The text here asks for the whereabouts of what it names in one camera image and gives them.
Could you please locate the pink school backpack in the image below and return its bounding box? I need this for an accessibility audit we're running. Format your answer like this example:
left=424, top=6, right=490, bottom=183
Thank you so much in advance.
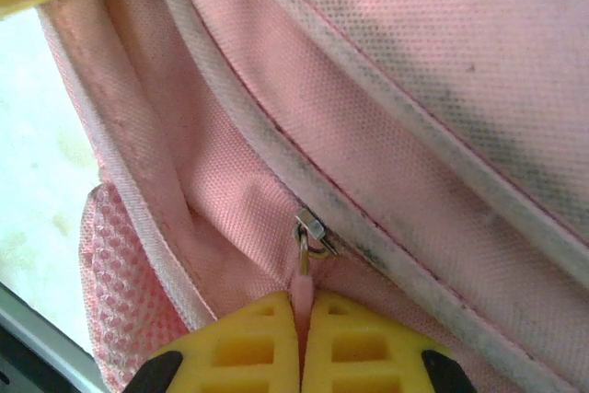
left=36, top=0, right=589, bottom=393

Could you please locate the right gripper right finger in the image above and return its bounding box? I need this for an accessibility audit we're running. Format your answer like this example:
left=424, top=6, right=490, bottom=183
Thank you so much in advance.
left=301, top=291, right=479, bottom=393

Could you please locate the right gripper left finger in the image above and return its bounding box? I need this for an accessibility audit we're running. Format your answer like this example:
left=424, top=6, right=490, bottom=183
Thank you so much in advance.
left=131, top=290, right=303, bottom=393

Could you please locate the aluminium mounting rail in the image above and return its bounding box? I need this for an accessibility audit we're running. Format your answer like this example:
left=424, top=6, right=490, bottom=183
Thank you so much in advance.
left=0, top=283, right=100, bottom=393

